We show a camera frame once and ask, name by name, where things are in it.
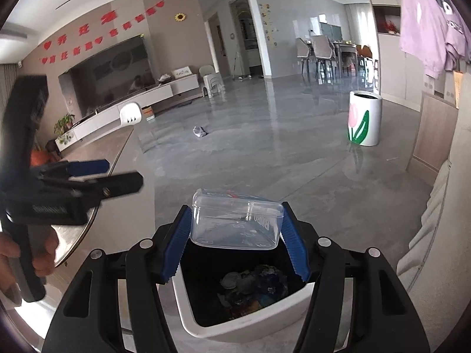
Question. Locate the wooden side cabinet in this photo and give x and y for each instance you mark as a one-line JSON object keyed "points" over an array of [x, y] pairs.
{"points": [[430, 136]]}

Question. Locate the grey sofa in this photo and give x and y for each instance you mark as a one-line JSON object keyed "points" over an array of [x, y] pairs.
{"points": [[441, 246]]}

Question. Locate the green potted plant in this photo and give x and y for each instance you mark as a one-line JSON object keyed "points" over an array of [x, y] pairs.
{"points": [[64, 123]]}

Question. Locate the white square trash bin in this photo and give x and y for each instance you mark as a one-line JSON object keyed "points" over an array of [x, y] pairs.
{"points": [[206, 327]]}

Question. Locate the mop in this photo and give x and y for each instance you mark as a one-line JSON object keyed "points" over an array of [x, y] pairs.
{"points": [[243, 78]]}

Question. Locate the person's left hand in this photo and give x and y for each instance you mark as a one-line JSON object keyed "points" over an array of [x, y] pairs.
{"points": [[46, 253]]}

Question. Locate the yellow sunflower wall decoration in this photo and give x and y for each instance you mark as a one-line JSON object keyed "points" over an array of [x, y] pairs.
{"points": [[180, 17]]}

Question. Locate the large black television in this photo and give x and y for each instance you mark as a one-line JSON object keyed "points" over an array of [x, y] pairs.
{"points": [[106, 77]]}

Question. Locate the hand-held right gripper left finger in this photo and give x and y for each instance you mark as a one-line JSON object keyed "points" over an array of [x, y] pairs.
{"points": [[174, 250]]}

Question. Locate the white plastic chair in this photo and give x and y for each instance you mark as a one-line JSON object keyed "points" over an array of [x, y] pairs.
{"points": [[130, 112]]}

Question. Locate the white sideboard cabinet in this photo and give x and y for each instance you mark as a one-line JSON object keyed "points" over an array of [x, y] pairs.
{"points": [[393, 66]]}

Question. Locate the purple hanging shirt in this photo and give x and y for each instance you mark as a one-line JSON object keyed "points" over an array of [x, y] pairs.
{"points": [[419, 25]]}

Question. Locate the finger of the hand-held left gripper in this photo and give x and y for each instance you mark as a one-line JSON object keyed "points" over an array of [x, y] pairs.
{"points": [[117, 185], [88, 167]]}

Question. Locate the white tulip print bin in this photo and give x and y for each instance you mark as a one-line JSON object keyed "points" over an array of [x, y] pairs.
{"points": [[358, 117]]}

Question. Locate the grey dining chair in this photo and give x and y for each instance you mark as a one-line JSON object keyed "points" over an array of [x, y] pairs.
{"points": [[303, 49], [323, 49], [349, 60]]}

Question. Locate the white television cabinet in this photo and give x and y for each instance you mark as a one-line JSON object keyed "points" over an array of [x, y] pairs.
{"points": [[162, 92]]}

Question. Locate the white plastic stool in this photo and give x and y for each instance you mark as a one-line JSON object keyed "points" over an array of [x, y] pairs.
{"points": [[208, 71]]}

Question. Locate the orange object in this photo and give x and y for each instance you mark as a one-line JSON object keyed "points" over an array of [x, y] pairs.
{"points": [[40, 158]]}

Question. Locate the white cardboard box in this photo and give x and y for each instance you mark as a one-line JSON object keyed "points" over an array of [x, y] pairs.
{"points": [[182, 71]]}

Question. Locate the small printed carton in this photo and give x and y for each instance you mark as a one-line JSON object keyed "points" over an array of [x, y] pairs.
{"points": [[148, 113]]}

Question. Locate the red flower bouquet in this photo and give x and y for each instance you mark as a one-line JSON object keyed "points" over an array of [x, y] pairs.
{"points": [[390, 26]]}

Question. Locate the clear plastic container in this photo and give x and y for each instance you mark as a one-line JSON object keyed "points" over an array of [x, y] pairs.
{"points": [[235, 224]]}

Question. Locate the dining table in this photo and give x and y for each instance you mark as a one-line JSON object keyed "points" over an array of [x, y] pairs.
{"points": [[346, 45]]}

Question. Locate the red paper wall decorations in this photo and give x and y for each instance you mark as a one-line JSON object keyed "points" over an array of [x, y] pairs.
{"points": [[108, 16]]}

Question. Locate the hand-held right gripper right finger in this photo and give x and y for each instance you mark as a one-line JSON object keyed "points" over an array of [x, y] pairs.
{"points": [[296, 250]]}

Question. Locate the arched display cabinet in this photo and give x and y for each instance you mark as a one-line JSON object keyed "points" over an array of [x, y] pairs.
{"points": [[247, 29]]}

